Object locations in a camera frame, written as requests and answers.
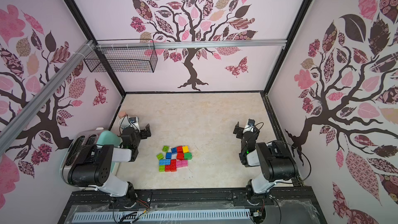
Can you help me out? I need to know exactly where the red long brick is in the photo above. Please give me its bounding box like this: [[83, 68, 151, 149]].
[[165, 165, 177, 172]]

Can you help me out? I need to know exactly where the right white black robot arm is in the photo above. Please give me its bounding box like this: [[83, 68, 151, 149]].
[[233, 119, 299, 205]]

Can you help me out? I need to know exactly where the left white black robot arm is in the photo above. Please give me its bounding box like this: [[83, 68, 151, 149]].
[[60, 124, 151, 201]]

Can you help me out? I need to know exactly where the blue floral mug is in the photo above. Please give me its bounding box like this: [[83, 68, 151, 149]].
[[118, 115, 140, 130]]

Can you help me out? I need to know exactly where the upside-down lime square brick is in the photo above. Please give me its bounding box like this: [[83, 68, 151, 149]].
[[162, 146, 170, 152]]

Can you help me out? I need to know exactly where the small pink cup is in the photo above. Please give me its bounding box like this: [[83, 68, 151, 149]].
[[118, 111, 127, 119]]

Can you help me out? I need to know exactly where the lime square brick studs up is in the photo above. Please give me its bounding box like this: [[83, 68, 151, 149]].
[[157, 153, 164, 160]]

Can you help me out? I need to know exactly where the light blue long brick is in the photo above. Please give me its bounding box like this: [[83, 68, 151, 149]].
[[159, 159, 171, 166]]

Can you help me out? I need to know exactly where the yellow square brick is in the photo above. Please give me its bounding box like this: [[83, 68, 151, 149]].
[[182, 146, 189, 153]]

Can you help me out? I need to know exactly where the green square brick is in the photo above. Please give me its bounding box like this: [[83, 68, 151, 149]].
[[184, 152, 192, 160]]

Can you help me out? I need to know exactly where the mint chrome toaster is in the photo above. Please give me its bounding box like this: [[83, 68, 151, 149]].
[[61, 129, 121, 188]]

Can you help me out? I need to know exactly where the black wire basket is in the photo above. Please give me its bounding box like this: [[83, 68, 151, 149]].
[[84, 39, 158, 73]]

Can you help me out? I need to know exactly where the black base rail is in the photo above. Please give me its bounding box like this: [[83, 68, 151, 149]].
[[66, 186, 318, 208]]

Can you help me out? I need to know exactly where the aluminium frame rail back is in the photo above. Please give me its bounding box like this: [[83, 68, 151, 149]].
[[96, 39, 287, 49]]

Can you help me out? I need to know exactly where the aluminium frame rail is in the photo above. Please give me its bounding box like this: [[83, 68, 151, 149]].
[[1, 40, 95, 154], [96, 39, 287, 49]]

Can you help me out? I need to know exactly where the white slotted cable duct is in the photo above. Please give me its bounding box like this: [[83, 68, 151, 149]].
[[69, 209, 251, 224]]

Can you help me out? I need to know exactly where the aluminium frame rail left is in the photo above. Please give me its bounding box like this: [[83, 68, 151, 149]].
[[1, 40, 95, 154]]

